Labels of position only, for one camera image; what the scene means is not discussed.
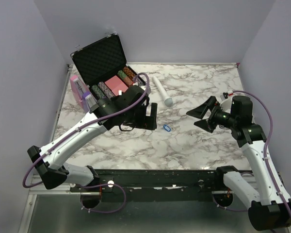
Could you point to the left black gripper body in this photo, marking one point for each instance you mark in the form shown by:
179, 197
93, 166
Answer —
139, 119

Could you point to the purple metronome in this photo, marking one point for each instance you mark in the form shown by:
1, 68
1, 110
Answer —
88, 101

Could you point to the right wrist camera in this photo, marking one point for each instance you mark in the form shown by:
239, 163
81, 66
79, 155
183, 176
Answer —
226, 102

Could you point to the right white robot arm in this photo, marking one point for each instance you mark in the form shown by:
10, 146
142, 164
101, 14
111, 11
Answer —
268, 205

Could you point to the pink metronome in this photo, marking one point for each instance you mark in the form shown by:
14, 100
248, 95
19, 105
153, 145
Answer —
78, 89

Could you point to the white microphone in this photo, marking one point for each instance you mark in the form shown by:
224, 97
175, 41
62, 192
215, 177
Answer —
166, 98

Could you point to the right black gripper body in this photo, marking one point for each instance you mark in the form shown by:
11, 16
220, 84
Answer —
217, 116

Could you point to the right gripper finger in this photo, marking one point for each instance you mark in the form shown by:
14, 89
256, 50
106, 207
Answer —
201, 110
205, 124

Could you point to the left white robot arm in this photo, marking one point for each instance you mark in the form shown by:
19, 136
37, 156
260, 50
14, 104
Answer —
132, 109

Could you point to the blue key tag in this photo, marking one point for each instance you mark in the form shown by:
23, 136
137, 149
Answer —
167, 128

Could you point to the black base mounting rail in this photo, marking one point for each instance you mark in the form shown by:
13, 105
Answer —
114, 185

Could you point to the black poker chip case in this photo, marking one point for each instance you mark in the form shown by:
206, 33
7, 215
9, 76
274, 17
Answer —
103, 68

